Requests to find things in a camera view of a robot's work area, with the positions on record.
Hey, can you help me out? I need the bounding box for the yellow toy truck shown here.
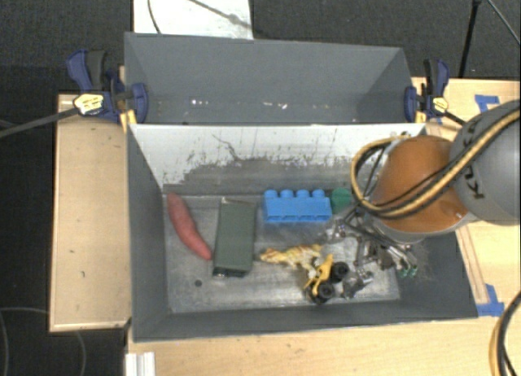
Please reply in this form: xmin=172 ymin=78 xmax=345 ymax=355
xmin=302 ymin=254 xmax=352 ymax=306

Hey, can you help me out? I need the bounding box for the green plastic cup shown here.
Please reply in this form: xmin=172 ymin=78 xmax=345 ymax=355
xmin=330 ymin=186 xmax=353 ymax=214

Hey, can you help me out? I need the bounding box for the yellow toy animal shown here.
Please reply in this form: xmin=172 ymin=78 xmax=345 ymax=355
xmin=259 ymin=243 xmax=325 ymax=270

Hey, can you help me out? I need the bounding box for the blue toy building brick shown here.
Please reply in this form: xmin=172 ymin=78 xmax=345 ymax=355
xmin=261 ymin=188 xmax=335 ymax=225

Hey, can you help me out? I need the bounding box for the dark green flat block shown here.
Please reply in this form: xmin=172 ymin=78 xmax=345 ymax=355
xmin=212 ymin=198 xmax=259 ymax=279

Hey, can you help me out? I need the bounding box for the red-brown toy sweet potato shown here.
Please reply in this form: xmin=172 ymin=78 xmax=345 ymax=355
xmin=166 ymin=191 xmax=213 ymax=262

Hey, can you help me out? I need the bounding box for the grey metal bin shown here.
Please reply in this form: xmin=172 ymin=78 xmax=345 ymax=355
xmin=123 ymin=31 xmax=479 ymax=343

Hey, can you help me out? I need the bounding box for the pale wood board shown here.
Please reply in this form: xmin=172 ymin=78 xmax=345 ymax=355
xmin=48 ymin=93 xmax=134 ymax=333

